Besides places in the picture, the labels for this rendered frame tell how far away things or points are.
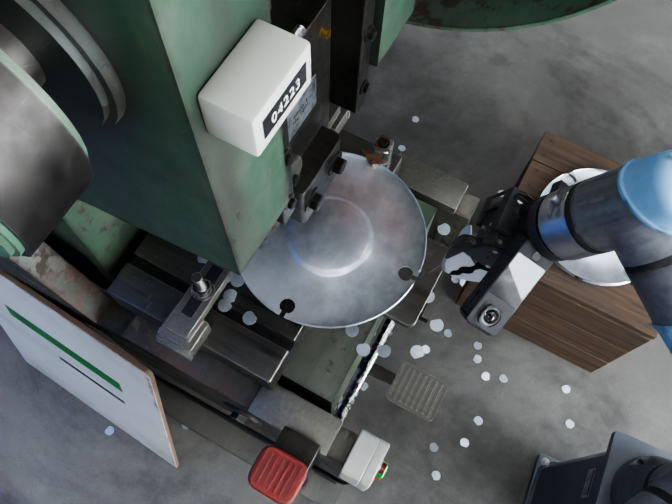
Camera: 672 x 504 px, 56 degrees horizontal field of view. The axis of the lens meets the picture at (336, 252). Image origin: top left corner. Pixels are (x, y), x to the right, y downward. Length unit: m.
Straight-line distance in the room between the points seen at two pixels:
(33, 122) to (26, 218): 0.05
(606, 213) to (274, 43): 0.34
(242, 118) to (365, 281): 0.57
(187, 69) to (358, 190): 0.64
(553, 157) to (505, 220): 0.89
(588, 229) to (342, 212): 0.43
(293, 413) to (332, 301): 0.20
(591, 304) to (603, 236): 0.86
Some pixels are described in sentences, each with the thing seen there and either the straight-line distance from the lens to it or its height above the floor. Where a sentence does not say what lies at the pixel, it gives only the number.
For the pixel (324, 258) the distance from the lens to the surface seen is 0.92.
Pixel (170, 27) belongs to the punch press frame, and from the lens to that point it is 0.35.
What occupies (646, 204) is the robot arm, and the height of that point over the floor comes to 1.18.
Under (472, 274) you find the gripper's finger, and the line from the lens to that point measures 0.82.
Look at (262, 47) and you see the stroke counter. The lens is 0.41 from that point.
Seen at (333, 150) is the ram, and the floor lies 0.97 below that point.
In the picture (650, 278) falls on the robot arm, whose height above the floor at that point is 1.13.
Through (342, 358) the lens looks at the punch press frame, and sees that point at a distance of 1.02.
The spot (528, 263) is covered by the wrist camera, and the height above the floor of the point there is 1.02.
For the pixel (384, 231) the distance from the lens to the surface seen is 0.95.
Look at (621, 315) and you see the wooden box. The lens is 1.50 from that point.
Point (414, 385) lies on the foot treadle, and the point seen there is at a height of 0.16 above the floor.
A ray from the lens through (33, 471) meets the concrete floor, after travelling 1.79.
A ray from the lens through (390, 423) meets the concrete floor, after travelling 1.67.
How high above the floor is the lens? 1.64
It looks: 67 degrees down
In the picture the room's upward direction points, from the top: 3 degrees clockwise
